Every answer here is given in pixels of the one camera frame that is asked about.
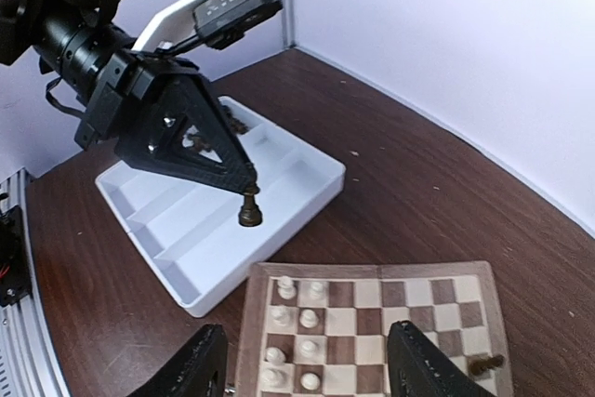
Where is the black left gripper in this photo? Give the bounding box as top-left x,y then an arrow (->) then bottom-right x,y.
33,10 -> 258,192

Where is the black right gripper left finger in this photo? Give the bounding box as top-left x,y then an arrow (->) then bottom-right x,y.
129,324 -> 228,397

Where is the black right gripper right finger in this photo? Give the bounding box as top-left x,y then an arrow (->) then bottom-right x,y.
386,320 -> 486,397

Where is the dark chess piece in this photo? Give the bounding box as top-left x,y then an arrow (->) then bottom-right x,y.
238,185 -> 263,228
468,354 -> 505,377

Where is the wooden chess board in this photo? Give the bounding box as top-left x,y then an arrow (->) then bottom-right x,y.
235,261 -> 513,396

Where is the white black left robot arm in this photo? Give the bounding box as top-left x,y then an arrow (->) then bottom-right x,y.
1,0 -> 281,196

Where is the pile of dark chess pieces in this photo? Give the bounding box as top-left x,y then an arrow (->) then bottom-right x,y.
185,106 -> 252,152

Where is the white chess pieces group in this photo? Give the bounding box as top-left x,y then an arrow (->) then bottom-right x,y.
258,276 -> 330,396

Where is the white plastic sorting tray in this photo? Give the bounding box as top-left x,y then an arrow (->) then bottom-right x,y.
95,97 -> 346,318

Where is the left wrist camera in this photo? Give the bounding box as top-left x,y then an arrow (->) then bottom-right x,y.
132,0 -> 283,57

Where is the aluminium front frame rail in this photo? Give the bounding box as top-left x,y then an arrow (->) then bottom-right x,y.
1,168 -> 70,396

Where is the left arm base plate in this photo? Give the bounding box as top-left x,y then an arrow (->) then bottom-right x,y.
0,205 -> 32,308

